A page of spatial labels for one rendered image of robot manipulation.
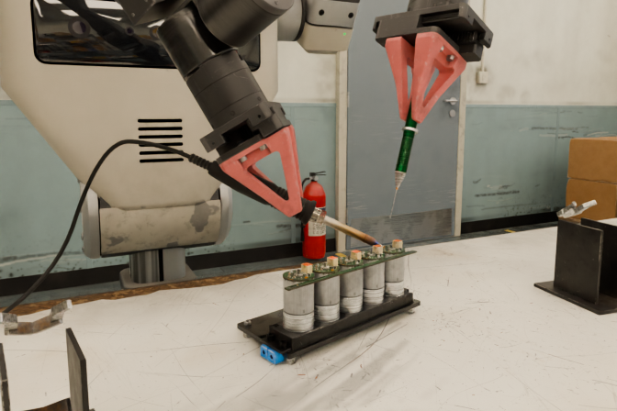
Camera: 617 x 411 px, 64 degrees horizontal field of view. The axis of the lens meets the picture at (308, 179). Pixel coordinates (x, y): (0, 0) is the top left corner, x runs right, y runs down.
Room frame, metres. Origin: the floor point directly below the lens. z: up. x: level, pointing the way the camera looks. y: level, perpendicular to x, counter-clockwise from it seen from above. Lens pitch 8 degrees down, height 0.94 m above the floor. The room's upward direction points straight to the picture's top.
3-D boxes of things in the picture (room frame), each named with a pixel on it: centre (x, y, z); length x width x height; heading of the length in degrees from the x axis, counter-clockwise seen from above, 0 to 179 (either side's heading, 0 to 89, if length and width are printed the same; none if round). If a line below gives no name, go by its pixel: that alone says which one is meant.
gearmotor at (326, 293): (0.39, -0.01, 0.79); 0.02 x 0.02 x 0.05
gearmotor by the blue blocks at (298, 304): (0.37, 0.01, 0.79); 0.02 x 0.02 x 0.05
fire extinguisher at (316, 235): (3.09, -0.04, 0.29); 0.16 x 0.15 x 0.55; 115
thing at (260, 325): (0.42, -0.02, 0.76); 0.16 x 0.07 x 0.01; 131
